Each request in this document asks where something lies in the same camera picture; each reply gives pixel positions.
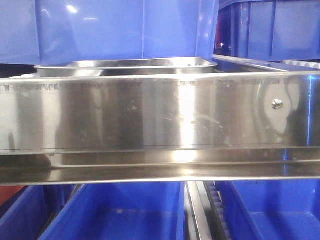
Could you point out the silver steel tray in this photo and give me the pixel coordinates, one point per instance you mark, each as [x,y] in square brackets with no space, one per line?
[129,67]

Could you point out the blue bin lower middle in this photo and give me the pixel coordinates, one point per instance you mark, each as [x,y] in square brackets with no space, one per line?
[122,211]

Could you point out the blue bin lower right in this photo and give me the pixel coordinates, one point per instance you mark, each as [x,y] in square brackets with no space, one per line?
[271,209]

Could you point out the large blue bin upper left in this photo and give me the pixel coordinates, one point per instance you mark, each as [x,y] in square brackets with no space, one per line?
[53,32]

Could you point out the blue bin upper right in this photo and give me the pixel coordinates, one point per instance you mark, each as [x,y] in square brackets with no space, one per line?
[269,30]

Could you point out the blue bin lower left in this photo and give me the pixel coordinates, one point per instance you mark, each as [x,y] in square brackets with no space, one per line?
[29,212]

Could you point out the stainless steel shelf rail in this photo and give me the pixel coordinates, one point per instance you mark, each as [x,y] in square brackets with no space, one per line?
[145,128]

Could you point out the shelf rail screw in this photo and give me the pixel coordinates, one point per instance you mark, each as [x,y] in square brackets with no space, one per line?
[277,104]

